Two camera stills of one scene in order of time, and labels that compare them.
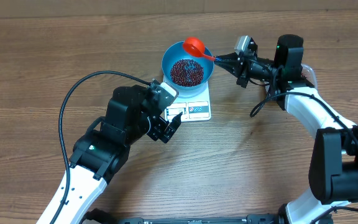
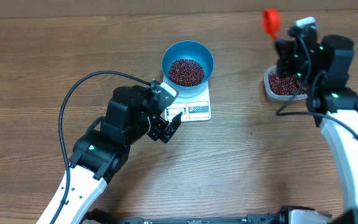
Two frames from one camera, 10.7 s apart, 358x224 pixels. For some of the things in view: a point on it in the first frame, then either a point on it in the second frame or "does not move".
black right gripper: [239, 70] → [283, 51]
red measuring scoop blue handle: [195, 46] → [271, 21]
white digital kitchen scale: [194, 109] does not move
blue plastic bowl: [189, 74] does not move
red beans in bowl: [187, 73] does not move
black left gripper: [171, 129] does not move
